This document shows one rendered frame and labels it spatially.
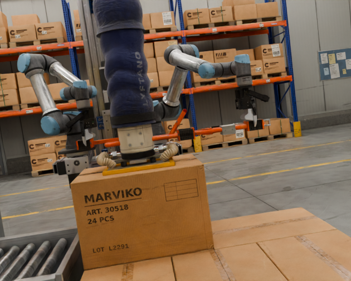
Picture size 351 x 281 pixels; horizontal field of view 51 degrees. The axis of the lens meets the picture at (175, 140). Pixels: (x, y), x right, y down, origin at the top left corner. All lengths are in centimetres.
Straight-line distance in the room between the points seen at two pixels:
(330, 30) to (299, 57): 128
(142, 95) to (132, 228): 62
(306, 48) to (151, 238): 1058
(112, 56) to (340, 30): 1115
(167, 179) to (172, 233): 25
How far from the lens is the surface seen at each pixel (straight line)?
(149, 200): 167
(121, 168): 173
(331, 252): 169
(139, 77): 175
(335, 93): 1228
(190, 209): 169
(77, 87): 209
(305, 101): 1176
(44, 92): 236
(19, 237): 235
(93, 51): 257
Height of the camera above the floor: 122
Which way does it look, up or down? 5 degrees down
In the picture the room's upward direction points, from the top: 8 degrees counter-clockwise
